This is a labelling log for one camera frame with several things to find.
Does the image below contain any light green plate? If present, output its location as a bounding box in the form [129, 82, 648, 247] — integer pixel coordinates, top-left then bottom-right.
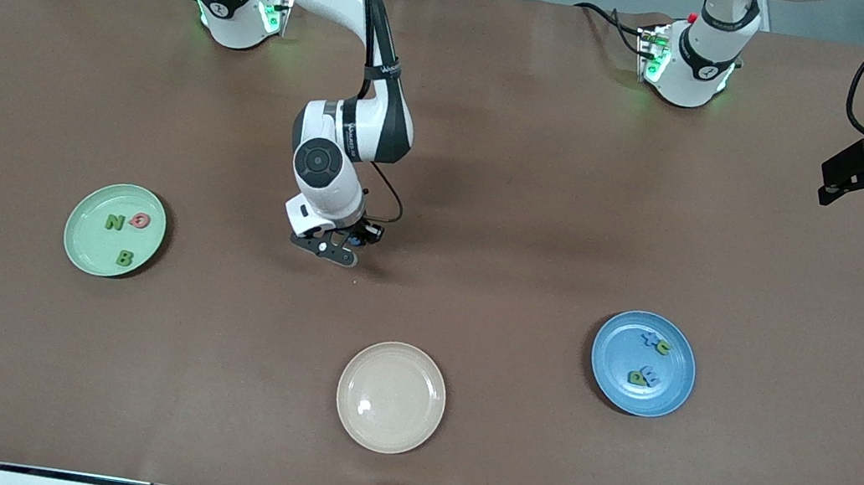
[59, 176, 172, 285]

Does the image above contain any black left base cable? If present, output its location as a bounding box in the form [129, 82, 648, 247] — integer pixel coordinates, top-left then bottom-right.
[568, 0, 653, 58]

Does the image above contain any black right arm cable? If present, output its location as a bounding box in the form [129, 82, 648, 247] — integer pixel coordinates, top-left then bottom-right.
[313, 0, 433, 229]

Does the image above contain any blue plate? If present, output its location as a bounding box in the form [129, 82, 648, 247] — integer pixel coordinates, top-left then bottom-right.
[584, 304, 703, 423]

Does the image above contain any beige plate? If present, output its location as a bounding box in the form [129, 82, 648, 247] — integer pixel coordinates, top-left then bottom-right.
[329, 334, 454, 462]

